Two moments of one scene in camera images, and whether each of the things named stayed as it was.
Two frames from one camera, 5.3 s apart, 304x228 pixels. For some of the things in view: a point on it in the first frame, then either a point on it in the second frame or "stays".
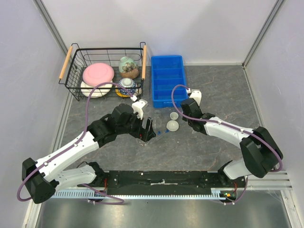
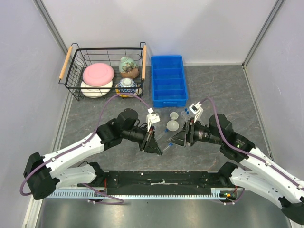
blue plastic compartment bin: x=167 y=71 stays
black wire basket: x=93 y=73 stays
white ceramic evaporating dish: x=172 y=125 stays
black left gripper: x=145 y=134 → x=150 y=144
